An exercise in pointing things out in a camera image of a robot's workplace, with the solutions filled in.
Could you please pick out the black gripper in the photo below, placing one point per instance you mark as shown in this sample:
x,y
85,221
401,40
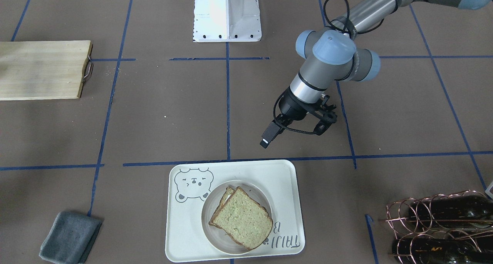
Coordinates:
x,y
291,106

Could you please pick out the bread slice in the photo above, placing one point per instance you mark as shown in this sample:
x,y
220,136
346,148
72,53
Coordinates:
x,y
243,219
228,192

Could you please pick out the white round plate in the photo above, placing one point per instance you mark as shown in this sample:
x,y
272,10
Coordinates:
x,y
217,237

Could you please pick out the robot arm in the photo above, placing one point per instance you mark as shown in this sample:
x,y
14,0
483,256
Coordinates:
x,y
330,54

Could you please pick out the cream bear tray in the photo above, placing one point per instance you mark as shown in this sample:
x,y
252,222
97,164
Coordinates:
x,y
191,184

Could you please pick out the dark green wine bottle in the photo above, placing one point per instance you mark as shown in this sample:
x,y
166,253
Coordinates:
x,y
469,211

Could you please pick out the grey folded cloth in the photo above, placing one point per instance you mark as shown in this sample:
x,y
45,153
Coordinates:
x,y
70,239

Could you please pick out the wooden cutting board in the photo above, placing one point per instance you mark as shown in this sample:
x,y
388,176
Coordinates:
x,y
44,69

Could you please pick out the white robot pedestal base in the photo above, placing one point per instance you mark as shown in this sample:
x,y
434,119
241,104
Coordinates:
x,y
226,21

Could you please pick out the copper wire bottle rack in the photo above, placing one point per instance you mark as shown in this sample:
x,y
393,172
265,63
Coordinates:
x,y
442,229

